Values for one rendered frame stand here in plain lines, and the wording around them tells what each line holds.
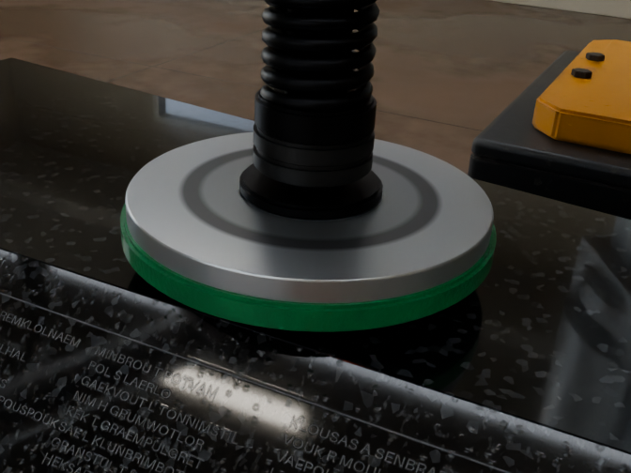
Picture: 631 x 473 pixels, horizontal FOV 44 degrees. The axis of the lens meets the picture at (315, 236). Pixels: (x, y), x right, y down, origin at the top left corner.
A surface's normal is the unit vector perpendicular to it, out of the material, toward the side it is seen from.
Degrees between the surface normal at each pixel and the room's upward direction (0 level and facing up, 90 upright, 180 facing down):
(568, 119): 90
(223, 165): 0
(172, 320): 45
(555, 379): 0
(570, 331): 0
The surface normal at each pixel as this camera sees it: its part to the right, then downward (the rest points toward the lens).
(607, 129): -0.45, 0.38
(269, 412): -0.27, -0.36
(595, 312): 0.05, -0.89
